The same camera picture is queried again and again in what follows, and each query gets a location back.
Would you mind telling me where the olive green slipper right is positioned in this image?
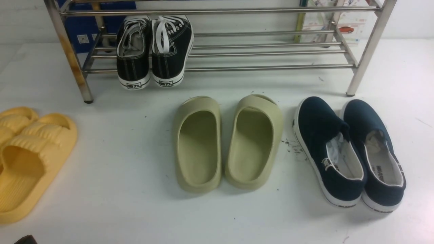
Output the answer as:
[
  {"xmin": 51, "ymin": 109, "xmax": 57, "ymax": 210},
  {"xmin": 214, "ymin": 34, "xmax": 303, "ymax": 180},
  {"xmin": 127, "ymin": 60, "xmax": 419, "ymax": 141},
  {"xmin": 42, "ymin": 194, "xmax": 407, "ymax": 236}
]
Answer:
[{"xmin": 225, "ymin": 94, "xmax": 284, "ymax": 190}]

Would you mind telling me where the navy slip-on shoe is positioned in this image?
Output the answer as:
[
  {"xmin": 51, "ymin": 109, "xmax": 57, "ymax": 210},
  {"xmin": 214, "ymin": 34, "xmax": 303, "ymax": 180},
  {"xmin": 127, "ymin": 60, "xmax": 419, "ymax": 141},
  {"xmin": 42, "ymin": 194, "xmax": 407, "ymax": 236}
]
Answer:
[
  {"xmin": 292, "ymin": 96, "xmax": 367, "ymax": 208},
  {"xmin": 340, "ymin": 99, "xmax": 407, "ymax": 214}
]

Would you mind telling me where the white printed carton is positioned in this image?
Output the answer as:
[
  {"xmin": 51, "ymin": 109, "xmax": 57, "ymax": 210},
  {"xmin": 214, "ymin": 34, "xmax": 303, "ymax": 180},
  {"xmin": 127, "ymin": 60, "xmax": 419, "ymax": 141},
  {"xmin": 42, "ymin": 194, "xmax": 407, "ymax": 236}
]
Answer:
[{"xmin": 294, "ymin": 0, "xmax": 369, "ymax": 45}]

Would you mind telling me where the olive green slipper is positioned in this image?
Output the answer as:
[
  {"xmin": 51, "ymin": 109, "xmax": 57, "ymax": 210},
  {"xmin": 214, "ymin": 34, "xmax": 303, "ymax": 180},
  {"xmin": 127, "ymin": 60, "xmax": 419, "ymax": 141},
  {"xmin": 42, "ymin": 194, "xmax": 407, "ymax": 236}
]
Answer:
[
  {"xmin": 225, "ymin": 94, "xmax": 284, "ymax": 190},
  {"xmin": 172, "ymin": 96, "xmax": 223, "ymax": 194}
]

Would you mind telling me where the olive green slipper left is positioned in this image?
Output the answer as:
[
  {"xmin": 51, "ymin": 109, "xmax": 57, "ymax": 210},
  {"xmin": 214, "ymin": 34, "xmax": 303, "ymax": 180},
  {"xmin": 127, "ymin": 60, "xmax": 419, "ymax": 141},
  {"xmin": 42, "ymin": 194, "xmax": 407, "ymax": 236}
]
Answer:
[{"xmin": 172, "ymin": 96, "xmax": 223, "ymax": 194}]

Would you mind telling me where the navy slip-on shoe right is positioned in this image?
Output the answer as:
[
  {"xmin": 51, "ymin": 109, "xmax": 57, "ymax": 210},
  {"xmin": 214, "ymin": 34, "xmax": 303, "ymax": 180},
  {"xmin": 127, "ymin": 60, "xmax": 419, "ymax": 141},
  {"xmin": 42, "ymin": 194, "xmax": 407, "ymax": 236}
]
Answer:
[{"xmin": 340, "ymin": 99, "xmax": 407, "ymax": 214}]

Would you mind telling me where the yellow slipper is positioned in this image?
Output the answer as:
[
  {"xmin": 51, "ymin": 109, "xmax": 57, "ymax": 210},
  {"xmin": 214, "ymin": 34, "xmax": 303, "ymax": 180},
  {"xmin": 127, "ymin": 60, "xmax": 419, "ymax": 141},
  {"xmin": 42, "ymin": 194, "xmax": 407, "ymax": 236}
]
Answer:
[
  {"xmin": 0, "ymin": 106, "xmax": 39, "ymax": 147},
  {"xmin": 0, "ymin": 113, "xmax": 78, "ymax": 224}
]

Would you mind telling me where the yellow slipper back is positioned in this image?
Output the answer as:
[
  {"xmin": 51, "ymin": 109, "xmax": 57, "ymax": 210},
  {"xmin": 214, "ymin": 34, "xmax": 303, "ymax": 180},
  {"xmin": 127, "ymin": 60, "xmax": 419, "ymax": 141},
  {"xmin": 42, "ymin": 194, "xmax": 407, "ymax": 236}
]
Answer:
[{"xmin": 0, "ymin": 106, "xmax": 39, "ymax": 147}]

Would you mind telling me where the yellow slipper front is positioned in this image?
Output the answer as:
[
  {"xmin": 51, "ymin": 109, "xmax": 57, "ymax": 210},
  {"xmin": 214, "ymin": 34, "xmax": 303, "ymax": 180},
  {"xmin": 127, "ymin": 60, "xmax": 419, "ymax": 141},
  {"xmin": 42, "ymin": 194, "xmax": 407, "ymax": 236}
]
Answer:
[{"xmin": 0, "ymin": 113, "xmax": 78, "ymax": 224}]

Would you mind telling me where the black canvas sneaker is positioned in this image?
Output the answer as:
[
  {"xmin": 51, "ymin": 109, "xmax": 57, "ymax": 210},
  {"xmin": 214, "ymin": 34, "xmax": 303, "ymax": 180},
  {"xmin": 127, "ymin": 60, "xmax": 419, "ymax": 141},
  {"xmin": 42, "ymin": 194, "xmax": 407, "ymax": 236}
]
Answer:
[
  {"xmin": 151, "ymin": 15, "xmax": 194, "ymax": 88},
  {"xmin": 116, "ymin": 16, "xmax": 152, "ymax": 90}
]

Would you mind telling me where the blue box behind rack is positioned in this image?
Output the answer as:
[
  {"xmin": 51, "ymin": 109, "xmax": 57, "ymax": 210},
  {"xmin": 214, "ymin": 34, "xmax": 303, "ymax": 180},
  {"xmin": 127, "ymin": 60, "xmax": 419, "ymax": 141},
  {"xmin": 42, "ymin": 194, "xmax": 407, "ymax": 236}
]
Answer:
[{"xmin": 65, "ymin": 1, "xmax": 137, "ymax": 54}]

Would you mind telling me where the navy slip-on shoe left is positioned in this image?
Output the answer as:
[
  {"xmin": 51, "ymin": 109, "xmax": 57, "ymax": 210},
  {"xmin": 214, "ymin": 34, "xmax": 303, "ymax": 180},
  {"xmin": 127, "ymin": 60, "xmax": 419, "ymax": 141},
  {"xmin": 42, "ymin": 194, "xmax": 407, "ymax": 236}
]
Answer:
[{"xmin": 292, "ymin": 96, "xmax": 367, "ymax": 208}]

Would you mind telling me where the stainless steel shoe rack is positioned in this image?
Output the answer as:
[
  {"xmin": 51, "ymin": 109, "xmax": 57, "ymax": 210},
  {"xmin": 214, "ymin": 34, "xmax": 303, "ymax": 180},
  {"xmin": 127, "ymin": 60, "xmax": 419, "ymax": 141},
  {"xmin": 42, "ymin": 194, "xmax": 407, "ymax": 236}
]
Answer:
[{"xmin": 44, "ymin": 0, "xmax": 397, "ymax": 104}]

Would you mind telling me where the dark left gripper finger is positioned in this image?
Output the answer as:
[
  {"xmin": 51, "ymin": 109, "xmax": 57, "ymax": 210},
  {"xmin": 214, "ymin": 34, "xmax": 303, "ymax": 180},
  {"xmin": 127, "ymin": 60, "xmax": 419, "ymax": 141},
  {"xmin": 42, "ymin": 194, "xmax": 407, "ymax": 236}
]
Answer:
[{"xmin": 14, "ymin": 235, "xmax": 38, "ymax": 244}]

